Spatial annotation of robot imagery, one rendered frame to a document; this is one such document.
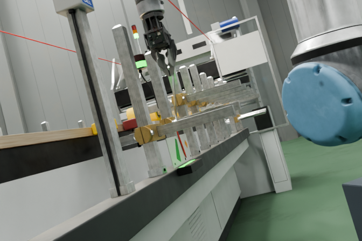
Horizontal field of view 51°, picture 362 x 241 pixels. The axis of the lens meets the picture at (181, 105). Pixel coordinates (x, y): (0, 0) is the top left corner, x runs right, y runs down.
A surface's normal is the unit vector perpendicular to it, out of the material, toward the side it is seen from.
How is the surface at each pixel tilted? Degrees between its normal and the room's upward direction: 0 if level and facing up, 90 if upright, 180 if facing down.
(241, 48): 90
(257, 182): 90
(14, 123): 90
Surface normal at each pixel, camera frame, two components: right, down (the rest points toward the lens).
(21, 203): 0.93, -0.28
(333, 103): -0.84, 0.29
